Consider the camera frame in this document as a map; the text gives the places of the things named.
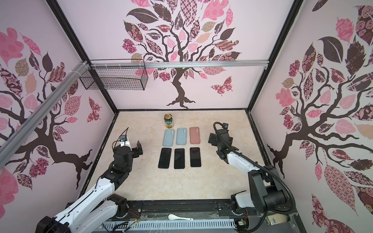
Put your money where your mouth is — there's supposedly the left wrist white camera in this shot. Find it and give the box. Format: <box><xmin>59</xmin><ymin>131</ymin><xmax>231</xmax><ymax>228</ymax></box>
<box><xmin>119</xmin><ymin>135</ymin><xmax>131</xmax><ymax>147</ymax></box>

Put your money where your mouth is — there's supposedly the black wire basket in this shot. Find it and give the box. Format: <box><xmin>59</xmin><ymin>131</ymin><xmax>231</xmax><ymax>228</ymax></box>
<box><xmin>80</xmin><ymin>58</ymin><xmax>148</xmax><ymax>91</ymax></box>

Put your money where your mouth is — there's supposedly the silver aluminium bar left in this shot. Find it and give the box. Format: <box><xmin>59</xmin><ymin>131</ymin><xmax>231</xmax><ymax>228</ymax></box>
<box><xmin>1</xmin><ymin>61</ymin><xmax>90</xmax><ymax>168</ymax></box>

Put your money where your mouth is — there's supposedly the white plastic spoon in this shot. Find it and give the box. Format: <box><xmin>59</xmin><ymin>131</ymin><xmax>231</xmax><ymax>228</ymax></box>
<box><xmin>168</xmin><ymin>214</ymin><xmax>194</xmax><ymax>221</ymax></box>

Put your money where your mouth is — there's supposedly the right black corrugated cable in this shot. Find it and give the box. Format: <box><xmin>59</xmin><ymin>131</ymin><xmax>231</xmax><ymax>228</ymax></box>
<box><xmin>212</xmin><ymin>121</ymin><xmax>296</xmax><ymax>215</ymax></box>

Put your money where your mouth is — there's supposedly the green gold drink can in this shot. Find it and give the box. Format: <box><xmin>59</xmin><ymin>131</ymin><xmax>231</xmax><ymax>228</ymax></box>
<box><xmin>164</xmin><ymin>114</ymin><xmax>174</xmax><ymax>129</ymax></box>

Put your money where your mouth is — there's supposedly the black phone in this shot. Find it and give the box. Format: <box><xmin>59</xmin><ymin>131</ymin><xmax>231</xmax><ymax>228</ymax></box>
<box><xmin>158</xmin><ymin>148</ymin><xmax>172</xmax><ymax>169</ymax></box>
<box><xmin>174</xmin><ymin>148</ymin><xmax>185</xmax><ymax>170</ymax></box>
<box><xmin>190</xmin><ymin>147</ymin><xmax>202</xmax><ymax>168</ymax></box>

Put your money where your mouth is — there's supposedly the silver aluminium bar back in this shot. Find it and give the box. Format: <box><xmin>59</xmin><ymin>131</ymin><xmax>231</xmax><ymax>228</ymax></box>
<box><xmin>91</xmin><ymin>60</ymin><xmax>269</xmax><ymax>69</ymax></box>

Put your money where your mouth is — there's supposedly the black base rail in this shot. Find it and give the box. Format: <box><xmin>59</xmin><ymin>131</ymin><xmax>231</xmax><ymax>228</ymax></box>
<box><xmin>108</xmin><ymin>199</ymin><xmax>257</xmax><ymax>220</ymax></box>

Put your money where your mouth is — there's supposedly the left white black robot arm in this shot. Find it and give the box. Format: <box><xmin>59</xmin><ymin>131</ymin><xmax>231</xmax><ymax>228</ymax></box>
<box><xmin>36</xmin><ymin>141</ymin><xmax>143</xmax><ymax>233</ymax></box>

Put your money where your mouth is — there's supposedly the white slotted cable duct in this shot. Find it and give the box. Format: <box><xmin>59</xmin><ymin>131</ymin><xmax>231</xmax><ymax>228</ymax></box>
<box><xmin>93</xmin><ymin>219</ymin><xmax>236</xmax><ymax>233</ymax></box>

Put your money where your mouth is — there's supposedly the pink phone case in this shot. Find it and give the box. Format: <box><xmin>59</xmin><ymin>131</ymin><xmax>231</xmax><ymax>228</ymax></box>
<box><xmin>189</xmin><ymin>127</ymin><xmax>201</xmax><ymax>144</ymax></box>

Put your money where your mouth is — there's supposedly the light blue phone case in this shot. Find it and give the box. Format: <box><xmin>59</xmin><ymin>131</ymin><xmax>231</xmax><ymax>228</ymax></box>
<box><xmin>163</xmin><ymin>129</ymin><xmax>175</xmax><ymax>147</ymax></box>
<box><xmin>176</xmin><ymin>128</ymin><xmax>187</xmax><ymax>145</ymax></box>

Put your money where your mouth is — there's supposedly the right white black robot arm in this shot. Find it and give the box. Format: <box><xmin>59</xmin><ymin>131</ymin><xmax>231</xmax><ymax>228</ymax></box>
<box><xmin>208</xmin><ymin>125</ymin><xmax>296</xmax><ymax>214</ymax></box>

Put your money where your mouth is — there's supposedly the silver aluminium bar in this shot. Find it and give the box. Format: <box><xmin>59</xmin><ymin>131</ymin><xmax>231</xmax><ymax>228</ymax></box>
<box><xmin>1</xmin><ymin>61</ymin><xmax>90</xmax><ymax>168</ymax></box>
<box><xmin>91</xmin><ymin>60</ymin><xmax>269</xmax><ymax>69</ymax></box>

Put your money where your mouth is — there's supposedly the beige power adapter box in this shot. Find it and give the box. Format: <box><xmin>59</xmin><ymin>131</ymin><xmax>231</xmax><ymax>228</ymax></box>
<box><xmin>266</xmin><ymin>214</ymin><xmax>289</xmax><ymax>226</ymax></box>

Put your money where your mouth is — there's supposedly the left black thin cable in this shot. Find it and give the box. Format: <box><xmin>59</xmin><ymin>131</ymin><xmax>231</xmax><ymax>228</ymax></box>
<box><xmin>112</xmin><ymin>127</ymin><xmax>129</xmax><ymax>150</ymax></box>

